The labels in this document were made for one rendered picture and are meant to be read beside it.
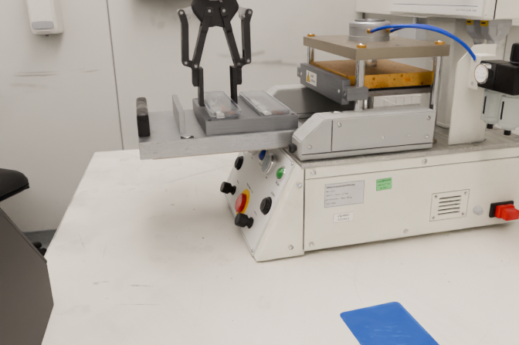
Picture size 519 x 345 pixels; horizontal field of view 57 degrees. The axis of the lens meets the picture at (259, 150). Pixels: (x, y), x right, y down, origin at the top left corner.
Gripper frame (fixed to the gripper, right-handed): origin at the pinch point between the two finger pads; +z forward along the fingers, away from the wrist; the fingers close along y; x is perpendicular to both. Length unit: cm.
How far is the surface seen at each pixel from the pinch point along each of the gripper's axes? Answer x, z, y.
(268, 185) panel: 8.4, 17.3, -7.7
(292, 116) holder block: 10.0, 4.0, -11.6
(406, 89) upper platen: 10.2, 0.0, -33.5
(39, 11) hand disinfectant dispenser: -135, -10, 52
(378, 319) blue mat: 36.3, 28.0, -16.8
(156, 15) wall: -141, -8, 5
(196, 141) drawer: 11.0, 6.9, 5.5
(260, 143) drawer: 11.0, 8.2, -5.6
